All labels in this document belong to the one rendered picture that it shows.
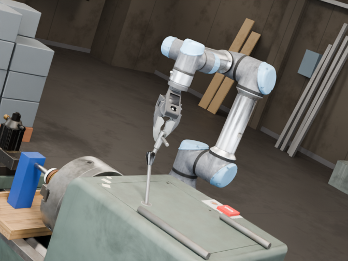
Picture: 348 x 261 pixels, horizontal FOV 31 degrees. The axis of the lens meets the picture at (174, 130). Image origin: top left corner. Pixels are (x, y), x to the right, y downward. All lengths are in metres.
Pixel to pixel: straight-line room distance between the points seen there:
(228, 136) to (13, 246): 0.93
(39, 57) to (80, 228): 4.07
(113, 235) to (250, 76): 0.93
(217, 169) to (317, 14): 8.10
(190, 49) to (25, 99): 4.09
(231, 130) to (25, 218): 0.88
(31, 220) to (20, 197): 0.11
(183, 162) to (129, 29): 9.54
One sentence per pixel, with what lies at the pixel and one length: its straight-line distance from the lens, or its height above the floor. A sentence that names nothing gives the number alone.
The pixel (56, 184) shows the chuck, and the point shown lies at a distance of 2.20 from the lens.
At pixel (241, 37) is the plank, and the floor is 1.36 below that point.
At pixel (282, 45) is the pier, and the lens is 10.56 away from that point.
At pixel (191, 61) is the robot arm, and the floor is 1.70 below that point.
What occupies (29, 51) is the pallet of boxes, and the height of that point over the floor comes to 0.89.
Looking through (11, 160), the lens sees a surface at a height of 1.01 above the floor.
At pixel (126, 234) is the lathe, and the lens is 1.86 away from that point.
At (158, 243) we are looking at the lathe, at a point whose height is 1.24.
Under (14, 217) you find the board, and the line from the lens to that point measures 2.50.
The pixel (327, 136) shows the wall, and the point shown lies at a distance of 10.03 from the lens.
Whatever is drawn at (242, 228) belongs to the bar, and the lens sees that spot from 2.02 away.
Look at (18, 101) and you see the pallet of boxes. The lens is 6.02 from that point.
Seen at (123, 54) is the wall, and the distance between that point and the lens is 12.13.
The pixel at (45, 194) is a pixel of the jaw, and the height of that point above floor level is 1.09.
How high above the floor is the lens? 1.94
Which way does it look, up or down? 13 degrees down
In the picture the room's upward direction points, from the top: 19 degrees clockwise
